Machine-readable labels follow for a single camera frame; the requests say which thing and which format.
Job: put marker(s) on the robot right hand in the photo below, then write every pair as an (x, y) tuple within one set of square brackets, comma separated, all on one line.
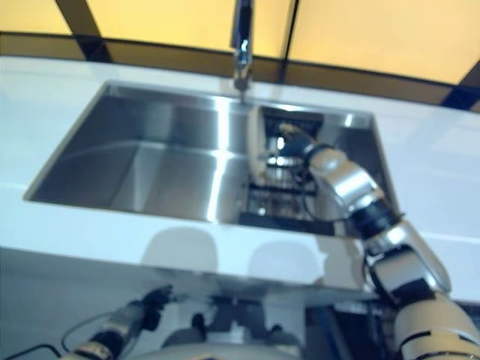
[(300, 144)]

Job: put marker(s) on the black window frame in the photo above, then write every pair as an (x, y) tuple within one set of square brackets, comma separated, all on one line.
[(80, 22)]

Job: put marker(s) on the grey robot torso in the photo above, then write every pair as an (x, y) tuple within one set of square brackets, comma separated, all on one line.
[(225, 352)]

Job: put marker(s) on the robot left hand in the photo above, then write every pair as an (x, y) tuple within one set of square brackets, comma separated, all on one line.
[(159, 298)]

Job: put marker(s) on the chrome kitchen faucet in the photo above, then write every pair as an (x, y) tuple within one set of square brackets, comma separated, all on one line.
[(243, 30)]

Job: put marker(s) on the beige ceramic plate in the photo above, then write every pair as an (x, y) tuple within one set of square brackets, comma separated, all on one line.
[(257, 142)]

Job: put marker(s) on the stainless steel sink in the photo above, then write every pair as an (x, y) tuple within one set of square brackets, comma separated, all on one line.
[(150, 157)]

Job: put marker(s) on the black sink drain rack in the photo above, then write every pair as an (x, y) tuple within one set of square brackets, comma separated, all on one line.
[(285, 210)]

